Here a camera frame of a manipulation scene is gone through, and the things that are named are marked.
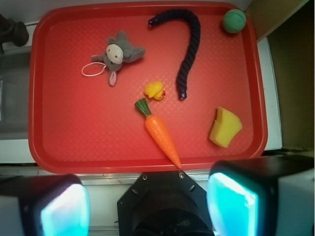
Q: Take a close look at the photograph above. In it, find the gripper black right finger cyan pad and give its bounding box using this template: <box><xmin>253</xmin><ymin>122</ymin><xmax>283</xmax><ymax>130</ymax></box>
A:
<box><xmin>206</xmin><ymin>156</ymin><xmax>315</xmax><ymax>236</ymax></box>

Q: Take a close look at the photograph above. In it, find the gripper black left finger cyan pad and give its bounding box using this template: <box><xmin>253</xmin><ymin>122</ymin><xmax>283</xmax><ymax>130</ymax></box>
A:
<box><xmin>0</xmin><ymin>175</ymin><xmax>90</xmax><ymax>236</ymax></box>

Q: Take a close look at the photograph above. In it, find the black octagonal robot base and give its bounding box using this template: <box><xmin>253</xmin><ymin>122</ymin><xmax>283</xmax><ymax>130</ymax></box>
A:
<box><xmin>117</xmin><ymin>171</ymin><xmax>214</xmax><ymax>236</ymax></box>

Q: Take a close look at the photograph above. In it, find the orange toy carrot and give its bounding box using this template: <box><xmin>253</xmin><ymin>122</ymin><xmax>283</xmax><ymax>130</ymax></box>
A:
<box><xmin>134</xmin><ymin>98</ymin><xmax>182</xmax><ymax>169</ymax></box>

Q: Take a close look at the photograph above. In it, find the yellow sponge wedge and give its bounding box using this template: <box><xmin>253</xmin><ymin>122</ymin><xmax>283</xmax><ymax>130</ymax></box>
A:
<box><xmin>209</xmin><ymin>107</ymin><xmax>243</xmax><ymax>148</ymax></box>

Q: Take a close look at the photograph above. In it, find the red plastic tray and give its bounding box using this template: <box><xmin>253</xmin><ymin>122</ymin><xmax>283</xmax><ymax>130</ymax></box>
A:
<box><xmin>29</xmin><ymin>1</ymin><xmax>267</xmax><ymax>174</ymax></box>

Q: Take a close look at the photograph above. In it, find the yellow rubber duck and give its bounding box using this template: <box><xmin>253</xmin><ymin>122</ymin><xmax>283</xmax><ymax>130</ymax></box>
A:
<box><xmin>144</xmin><ymin>81</ymin><xmax>165</xmax><ymax>100</ymax></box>

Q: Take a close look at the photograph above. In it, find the grey plush donkey toy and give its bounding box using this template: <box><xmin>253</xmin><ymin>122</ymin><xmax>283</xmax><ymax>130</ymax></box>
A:
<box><xmin>81</xmin><ymin>31</ymin><xmax>146</xmax><ymax>87</ymax></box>

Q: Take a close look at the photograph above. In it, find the dark knob at left edge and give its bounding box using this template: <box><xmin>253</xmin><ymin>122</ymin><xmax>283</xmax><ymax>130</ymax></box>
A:
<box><xmin>0</xmin><ymin>15</ymin><xmax>29</xmax><ymax>54</ymax></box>

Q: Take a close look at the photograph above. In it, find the green rubber ball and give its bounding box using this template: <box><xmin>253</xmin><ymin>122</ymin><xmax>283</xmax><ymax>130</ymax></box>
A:
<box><xmin>222</xmin><ymin>9</ymin><xmax>247</xmax><ymax>33</ymax></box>

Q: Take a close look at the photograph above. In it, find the dark navy rope toy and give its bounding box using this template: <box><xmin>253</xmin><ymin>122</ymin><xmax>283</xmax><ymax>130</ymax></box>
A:
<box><xmin>148</xmin><ymin>9</ymin><xmax>201</xmax><ymax>100</ymax></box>

